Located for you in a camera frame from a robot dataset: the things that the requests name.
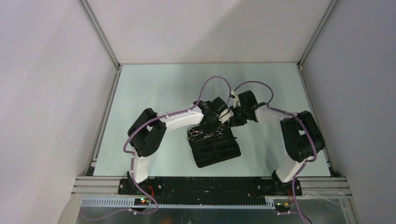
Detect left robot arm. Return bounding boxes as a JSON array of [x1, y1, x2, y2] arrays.
[[126, 97, 234, 194]]

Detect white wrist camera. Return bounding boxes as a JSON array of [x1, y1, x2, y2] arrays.
[[218, 108, 234, 124], [231, 91, 241, 108]]

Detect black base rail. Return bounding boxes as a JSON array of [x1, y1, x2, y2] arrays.
[[118, 176, 302, 206]]

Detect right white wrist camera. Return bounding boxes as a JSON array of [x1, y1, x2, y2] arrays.
[[231, 91, 241, 108]]

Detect silver scissors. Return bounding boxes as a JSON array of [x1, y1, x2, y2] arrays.
[[187, 128, 204, 141], [205, 127, 224, 138]]

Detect right aluminium frame post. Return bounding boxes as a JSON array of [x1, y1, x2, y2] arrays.
[[297, 0, 339, 70]]

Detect black zippered tool case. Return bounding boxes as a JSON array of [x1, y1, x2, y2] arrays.
[[187, 126, 241, 168]]

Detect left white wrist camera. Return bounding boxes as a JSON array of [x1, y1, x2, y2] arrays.
[[218, 108, 234, 124]]

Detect left aluminium frame post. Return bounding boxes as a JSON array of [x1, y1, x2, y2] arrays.
[[78, 0, 120, 70]]

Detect aluminium frame post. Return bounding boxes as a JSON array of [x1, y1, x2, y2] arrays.
[[297, 0, 339, 70], [78, 0, 120, 70]]

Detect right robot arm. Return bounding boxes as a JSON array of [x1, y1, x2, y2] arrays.
[[228, 91, 326, 195]]

